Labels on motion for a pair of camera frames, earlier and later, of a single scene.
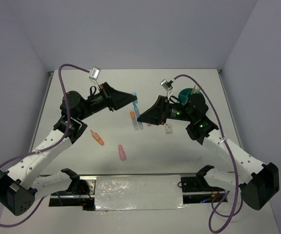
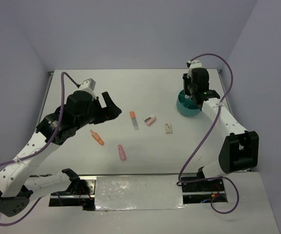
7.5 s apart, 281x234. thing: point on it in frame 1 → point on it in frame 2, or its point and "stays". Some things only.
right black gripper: x=157 y=112 → x=186 y=80
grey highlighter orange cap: x=134 y=121 stays
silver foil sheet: x=115 y=193 stays
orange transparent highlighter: x=97 y=138 stays
